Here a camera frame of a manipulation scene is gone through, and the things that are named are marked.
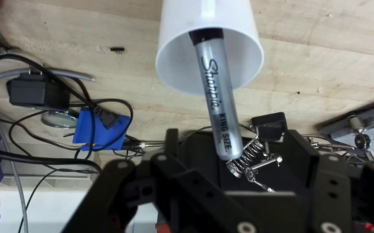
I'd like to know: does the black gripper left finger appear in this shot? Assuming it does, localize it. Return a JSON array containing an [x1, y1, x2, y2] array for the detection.
[[149, 127, 229, 233]]

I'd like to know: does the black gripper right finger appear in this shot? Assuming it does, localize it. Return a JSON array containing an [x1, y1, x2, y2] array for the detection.
[[281, 129, 360, 233]]

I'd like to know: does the black silver Sharpie marker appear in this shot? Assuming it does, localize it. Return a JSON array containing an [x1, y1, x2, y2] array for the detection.
[[188, 28, 245, 164]]

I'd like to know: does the white mug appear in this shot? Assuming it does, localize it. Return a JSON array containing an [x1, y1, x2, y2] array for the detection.
[[154, 0, 267, 98]]

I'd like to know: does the helping hands clip stand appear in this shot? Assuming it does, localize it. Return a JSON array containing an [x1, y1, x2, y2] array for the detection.
[[225, 112, 289, 195]]

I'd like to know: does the small blue plastic block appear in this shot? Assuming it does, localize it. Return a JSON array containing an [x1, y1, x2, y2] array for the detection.
[[71, 107, 132, 153]]

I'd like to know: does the round magnifier lens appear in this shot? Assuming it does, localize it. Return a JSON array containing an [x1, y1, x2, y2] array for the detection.
[[40, 111, 81, 131]]

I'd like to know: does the black power adapter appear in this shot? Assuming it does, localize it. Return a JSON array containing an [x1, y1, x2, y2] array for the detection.
[[7, 72, 73, 111]]

